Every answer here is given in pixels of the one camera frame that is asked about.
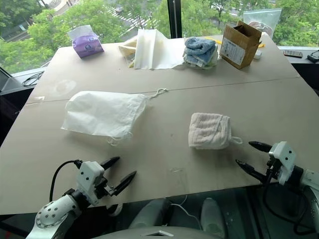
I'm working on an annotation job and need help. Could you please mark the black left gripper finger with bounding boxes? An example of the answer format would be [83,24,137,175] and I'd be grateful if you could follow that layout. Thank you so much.
[110,170,138,197]
[100,156,121,171]

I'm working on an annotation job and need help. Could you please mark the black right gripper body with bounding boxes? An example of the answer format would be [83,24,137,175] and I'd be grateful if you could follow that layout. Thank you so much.
[265,151,282,181]

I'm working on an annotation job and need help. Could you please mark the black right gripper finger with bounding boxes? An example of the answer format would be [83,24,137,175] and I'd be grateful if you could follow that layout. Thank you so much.
[235,159,271,185]
[248,140,273,153]

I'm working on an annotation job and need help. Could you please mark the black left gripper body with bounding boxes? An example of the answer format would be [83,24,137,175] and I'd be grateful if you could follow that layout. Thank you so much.
[93,175,116,200]

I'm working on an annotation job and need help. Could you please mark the folded pale pink towel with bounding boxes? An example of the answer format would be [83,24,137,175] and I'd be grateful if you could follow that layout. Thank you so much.
[187,112,243,151]

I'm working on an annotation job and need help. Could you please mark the clear zip plastic bag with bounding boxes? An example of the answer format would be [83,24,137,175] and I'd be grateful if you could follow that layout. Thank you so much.
[242,8,283,38]

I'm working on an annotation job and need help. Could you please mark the small white rounded object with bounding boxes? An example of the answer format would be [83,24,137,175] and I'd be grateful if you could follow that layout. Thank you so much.
[106,203,123,217]

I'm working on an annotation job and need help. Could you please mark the grey rounded robot foot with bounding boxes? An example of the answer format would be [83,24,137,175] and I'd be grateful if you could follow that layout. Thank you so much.
[200,197,227,239]
[128,197,173,231]

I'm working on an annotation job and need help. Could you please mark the grey robot torso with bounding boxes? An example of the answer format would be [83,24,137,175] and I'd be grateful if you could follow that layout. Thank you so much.
[91,225,226,239]

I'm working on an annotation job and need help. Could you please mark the smartphone with dark screen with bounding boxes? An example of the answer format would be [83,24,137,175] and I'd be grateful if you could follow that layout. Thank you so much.
[283,50,304,58]

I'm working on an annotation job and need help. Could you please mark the open brown cardboard box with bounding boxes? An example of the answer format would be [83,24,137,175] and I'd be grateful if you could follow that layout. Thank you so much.
[219,20,263,70]

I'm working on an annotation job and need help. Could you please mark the black handheld device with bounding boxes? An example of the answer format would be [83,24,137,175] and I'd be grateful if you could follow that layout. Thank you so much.
[307,49,319,63]

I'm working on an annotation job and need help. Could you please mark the stack of folded towels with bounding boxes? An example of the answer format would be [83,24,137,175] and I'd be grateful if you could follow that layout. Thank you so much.
[182,36,220,68]

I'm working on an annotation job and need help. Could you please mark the purple tissue pack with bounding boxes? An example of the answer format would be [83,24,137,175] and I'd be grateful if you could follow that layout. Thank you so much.
[66,25,105,59]

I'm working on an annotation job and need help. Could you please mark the pile of white bags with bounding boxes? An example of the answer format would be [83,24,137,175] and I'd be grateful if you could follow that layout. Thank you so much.
[118,28,185,71]

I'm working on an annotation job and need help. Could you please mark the dark grey monitor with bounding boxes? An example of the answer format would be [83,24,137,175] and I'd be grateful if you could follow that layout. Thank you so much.
[0,66,35,96]

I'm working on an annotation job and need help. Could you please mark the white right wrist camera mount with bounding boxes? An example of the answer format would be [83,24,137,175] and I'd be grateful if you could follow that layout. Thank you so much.
[268,141,298,185]

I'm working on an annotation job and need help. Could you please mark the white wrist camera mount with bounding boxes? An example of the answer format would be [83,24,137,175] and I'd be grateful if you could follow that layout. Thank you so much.
[75,161,106,206]
[268,141,298,185]

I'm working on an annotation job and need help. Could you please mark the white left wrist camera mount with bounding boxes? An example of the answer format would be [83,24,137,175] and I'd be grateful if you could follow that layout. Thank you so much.
[75,161,106,206]

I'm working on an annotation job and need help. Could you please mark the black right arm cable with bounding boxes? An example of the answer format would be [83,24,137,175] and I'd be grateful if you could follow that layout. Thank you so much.
[262,174,311,235]

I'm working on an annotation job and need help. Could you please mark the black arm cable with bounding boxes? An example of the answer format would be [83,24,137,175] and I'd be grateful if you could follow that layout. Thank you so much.
[49,159,82,203]
[262,174,311,235]

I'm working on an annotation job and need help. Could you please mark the white drawstring bag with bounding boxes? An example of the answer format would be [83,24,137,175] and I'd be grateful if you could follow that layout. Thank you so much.
[60,88,170,147]

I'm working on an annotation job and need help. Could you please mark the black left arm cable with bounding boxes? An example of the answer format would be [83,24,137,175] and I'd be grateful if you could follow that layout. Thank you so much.
[49,159,82,203]

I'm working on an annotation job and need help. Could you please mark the thin white cable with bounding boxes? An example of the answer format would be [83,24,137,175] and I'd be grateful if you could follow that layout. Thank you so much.
[170,195,203,231]

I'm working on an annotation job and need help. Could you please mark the thin black cable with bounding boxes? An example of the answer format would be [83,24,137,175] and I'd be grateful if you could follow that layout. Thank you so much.
[21,71,45,87]

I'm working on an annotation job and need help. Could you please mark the black window frame post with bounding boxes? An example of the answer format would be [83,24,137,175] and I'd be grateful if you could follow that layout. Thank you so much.
[166,0,183,39]

